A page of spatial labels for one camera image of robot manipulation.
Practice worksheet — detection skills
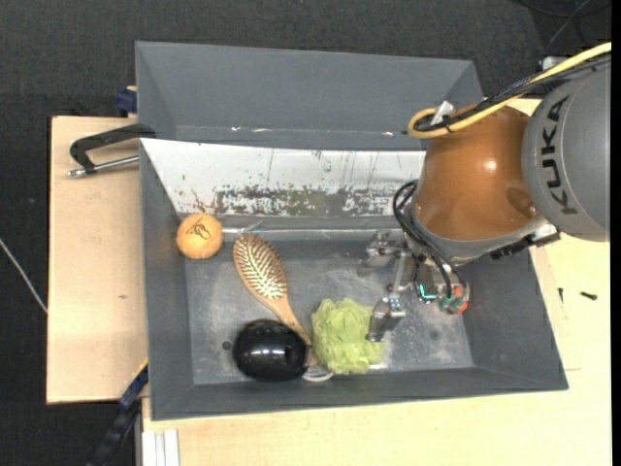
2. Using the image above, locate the orange ball with dark print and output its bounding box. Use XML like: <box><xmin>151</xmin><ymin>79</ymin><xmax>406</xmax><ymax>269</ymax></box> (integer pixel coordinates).
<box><xmin>175</xmin><ymin>213</ymin><xmax>225</xmax><ymax>261</ymax></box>

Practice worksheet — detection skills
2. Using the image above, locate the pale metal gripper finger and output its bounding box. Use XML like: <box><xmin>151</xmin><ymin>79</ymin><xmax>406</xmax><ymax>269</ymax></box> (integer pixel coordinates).
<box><xmin>366</xmin><ymin>295</ymin><xmax>408</xmax><ymax>344</ymax></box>
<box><xmin>357</xmin><ymin>229</ymin><xmax>407</xmax><ymax>278</ymax></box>

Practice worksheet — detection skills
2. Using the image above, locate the pale cardboard board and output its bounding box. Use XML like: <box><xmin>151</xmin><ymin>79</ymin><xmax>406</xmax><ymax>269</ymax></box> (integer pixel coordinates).
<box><xmin>46</xmin><ymin>115</ymin><xmax>152</xmax><ymax>405</ymax></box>

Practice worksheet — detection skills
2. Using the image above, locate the green mesh bath pouf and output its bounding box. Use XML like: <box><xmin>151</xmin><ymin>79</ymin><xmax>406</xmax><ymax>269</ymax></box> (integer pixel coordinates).
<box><xmin>301</xmin><ymin>297</ymin><xmax>388</xmax><ymax>384</ymax></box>

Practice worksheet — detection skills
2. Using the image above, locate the grey metal bin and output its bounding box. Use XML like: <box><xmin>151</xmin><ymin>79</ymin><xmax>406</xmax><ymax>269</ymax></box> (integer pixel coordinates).
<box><xmin>134</xmin><ymin>40</ymin><xmax>570</xmax><ymax>422</ymax></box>

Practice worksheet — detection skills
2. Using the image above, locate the black cylinder on white bracket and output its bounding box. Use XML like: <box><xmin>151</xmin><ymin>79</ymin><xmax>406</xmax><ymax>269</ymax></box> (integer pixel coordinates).
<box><xmin>489</xmin><ymin>223</ymin><xmax>562</xmax><ymax>262</ymax></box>

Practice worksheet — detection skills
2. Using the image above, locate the black glossy egg-shaped object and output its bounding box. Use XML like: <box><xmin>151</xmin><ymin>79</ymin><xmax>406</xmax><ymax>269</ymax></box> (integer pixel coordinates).
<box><xmin>231</xmin><ymin>318</ymin><xmax>312</xmax><ymax>384</ymax></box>

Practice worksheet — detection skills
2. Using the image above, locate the wooden hairbrush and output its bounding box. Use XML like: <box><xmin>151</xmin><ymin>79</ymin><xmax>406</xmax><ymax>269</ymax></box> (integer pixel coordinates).
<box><xmin>232</xmin><ymin>232</ymin><xmax>319</xmax><ymax>369</ymax></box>

